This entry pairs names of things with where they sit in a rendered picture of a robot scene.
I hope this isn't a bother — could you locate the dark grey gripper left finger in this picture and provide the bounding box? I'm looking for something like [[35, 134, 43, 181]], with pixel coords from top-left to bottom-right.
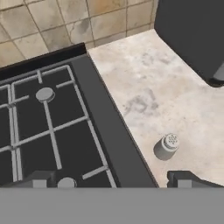
[[2, 171, 57, 189]]

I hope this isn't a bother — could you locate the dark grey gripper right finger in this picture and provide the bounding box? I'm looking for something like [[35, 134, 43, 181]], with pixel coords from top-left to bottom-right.
[[166, 171, 224, 189]]

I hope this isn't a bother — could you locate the dark grey appliance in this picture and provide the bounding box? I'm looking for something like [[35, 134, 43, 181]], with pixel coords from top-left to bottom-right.
[[153, 0, 224, 88]]

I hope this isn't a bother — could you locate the black gas hob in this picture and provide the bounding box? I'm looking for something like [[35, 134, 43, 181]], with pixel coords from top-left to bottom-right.
[[0, 42, 160, 189]]

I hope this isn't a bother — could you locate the grey salt shaker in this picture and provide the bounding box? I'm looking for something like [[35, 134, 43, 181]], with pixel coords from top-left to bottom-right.
[[153, 133, 180, 162]]

